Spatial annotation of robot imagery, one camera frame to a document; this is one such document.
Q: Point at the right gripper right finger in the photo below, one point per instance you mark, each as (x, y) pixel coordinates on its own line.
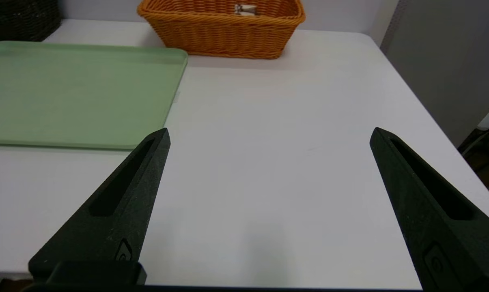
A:
(451, 243)

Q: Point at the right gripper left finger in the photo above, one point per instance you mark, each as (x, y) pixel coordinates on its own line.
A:
(114, 227)

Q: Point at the chocolate blueberry cake slice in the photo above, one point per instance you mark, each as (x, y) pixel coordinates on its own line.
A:
(245, 9)

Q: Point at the orange wicker basket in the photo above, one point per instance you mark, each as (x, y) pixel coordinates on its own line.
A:
(228, 36)

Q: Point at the dark brown wicker basket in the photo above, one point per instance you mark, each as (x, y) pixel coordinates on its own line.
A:
(21, 22)

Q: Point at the dark brown background furniture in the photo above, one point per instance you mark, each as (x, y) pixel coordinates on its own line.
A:
(487, 162)

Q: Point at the light green plastic tray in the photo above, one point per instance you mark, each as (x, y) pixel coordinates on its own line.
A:
(74, 97)

